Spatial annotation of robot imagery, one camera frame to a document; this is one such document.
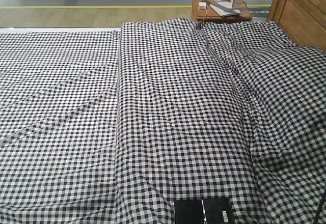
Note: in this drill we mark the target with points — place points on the white charger adapter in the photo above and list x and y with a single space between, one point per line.
202 5

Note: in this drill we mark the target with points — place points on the black smartphone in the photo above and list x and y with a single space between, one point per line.
217 210

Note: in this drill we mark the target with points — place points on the wooden headboard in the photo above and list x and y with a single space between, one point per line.
302 20

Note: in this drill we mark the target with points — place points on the checkered bed sheet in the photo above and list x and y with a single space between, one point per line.
58 126

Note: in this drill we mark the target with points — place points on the white desk lamp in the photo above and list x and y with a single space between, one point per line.
225 8

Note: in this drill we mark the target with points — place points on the checkered duvet cover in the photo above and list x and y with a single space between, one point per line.
219 110

